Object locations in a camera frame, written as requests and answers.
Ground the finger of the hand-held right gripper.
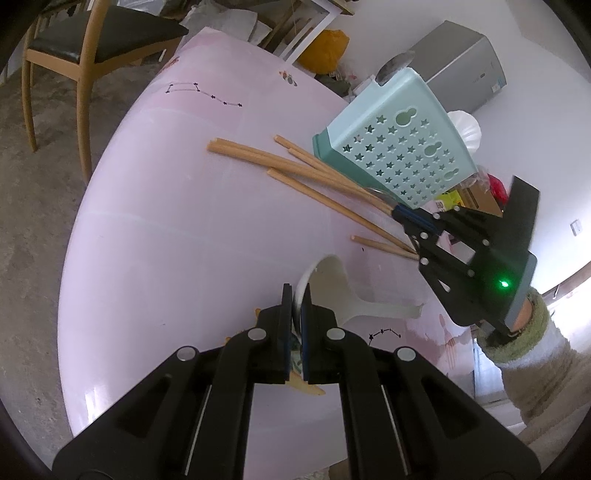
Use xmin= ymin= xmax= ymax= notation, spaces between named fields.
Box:
xmin=410 ymin=233 xmax=477 ymax=315
xmin=392 ymin=205 xmax=504 ymax=251

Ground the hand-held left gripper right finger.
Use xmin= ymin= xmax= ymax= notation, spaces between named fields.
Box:
xmin=302 ymin=288 xmax=541 ymax=480

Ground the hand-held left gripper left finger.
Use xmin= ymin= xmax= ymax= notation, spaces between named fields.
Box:
xmin=52 ymin=282 xmax=296 ymax=480

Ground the wooden chopstick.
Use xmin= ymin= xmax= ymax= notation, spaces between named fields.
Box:
xmin=215 ymin=137 xmax=370 ymax=195
xmin=208 ymin=142 xmax=393 ymax=217
xmin=274 ymin=134 xmax=370 ymax=193
xmin=288 ymin=147 xmax=354 ymax=184
xmin=267 ymin=168 xmax=419 ymax=257
xmin=351 ymin=235 xmax=419 ymax=260

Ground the white ceramic spoon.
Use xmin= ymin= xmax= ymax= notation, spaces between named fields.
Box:
xmin=295 ymin=255 xmax=424 ymax=344

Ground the teal plastic utensil basket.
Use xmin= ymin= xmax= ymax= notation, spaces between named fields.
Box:
xmin=311 ymin=68 xmax=478 ymax=208

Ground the cardboard box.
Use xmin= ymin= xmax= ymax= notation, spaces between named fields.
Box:
xmin=455 ymin=185 xmax=504 ymax=217

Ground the white pleated plastic object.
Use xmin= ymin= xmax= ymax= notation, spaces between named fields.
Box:
xmin=445 ymin=110 xmax=485 ymax=160

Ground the pink printed tablecloth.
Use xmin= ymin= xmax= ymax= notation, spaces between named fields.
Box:
xmin=58 ymin=27 xmax=478 ymax=480

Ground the silver refrigerator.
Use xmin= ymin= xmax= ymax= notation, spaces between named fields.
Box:
xmin=409 ymin=19 xmax=509 ymax=116

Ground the dark green bag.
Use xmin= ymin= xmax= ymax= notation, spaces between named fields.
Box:
xmin=322 ymin=69 xmax=354 ymax=97

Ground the yellow plastic bag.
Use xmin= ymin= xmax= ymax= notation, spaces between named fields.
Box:
xmin=298 ymin=28 xmax=351 ymax=72

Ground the white metal table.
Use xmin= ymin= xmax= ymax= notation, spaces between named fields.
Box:
xmin=263 ymin=0 xmax=354 ymax=63

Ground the white sack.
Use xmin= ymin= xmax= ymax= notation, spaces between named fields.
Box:
xmin=185 ymin=7 xmax=260 ymax=44

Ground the wooden chair with dark seat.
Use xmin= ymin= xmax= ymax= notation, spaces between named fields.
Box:
xmin=22 ymin=0 xmax=190 ymax=183

